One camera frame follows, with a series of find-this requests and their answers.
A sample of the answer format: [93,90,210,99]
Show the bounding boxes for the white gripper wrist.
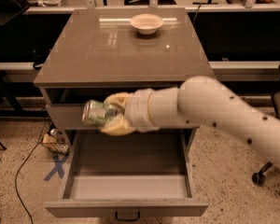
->
[100,89,159,136]

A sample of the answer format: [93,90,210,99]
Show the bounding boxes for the crushed green soda can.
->
[82,100,122,127]

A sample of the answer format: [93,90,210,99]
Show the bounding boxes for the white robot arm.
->
[101,76,280,169]

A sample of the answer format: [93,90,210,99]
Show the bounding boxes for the grey drawer cabinet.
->
[35,7,214,141]

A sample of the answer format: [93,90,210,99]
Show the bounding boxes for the open grey bottom drawer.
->
[45,130,208,222]

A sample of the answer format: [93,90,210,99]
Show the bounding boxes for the white paper bowl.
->
[130,14,163,35]

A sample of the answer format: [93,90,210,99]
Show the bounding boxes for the black wire basket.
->
[38,121,70,155]

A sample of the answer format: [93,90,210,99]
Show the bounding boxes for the black floor cable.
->
[14,142,43,224]

